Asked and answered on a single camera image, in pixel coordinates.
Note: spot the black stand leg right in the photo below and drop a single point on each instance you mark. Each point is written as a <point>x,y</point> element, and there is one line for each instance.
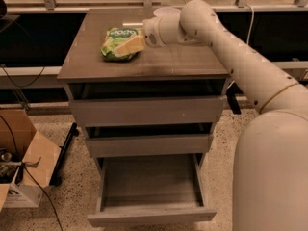
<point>232,102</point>

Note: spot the black stand leg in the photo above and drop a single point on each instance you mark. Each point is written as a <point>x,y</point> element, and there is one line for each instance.
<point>232,102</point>
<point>56,179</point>

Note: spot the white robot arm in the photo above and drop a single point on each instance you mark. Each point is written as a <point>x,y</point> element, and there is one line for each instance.
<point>270,173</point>

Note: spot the green rice chip bag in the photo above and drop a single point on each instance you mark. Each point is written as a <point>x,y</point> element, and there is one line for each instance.
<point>115,37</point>

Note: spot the metal window rail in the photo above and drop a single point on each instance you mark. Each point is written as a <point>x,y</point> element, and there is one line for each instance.
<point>46,77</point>

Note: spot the white bowl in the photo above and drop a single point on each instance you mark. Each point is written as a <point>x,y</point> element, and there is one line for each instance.
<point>165,11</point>

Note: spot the top grey drawer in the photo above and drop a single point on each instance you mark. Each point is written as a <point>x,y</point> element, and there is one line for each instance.
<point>122,112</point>

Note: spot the bottom grey drawer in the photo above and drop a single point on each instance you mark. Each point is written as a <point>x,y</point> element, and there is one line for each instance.
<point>147,190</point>

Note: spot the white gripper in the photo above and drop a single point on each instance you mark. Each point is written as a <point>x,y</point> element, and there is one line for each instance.
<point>151,33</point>

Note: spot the black stand leg left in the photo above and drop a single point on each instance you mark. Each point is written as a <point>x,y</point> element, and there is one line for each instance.
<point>56,179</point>

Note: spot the grey drawer cabinet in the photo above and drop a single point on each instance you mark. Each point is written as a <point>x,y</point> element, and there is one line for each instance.
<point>174,71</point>

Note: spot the cardboard box on left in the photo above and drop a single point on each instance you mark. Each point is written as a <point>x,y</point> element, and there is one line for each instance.
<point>35,155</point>

